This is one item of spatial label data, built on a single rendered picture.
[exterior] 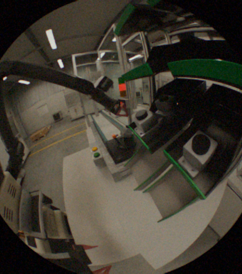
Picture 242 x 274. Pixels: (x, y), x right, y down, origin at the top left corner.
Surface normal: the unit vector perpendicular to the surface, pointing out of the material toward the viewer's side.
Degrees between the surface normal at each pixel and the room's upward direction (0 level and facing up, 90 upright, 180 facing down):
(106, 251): 0
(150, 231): 0
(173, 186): 45
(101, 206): 0
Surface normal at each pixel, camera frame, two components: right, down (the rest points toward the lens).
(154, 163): -0.77, -0.40
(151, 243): -0.14, -0.83
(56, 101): 0.47, 0.42
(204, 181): -0.53, -0.65
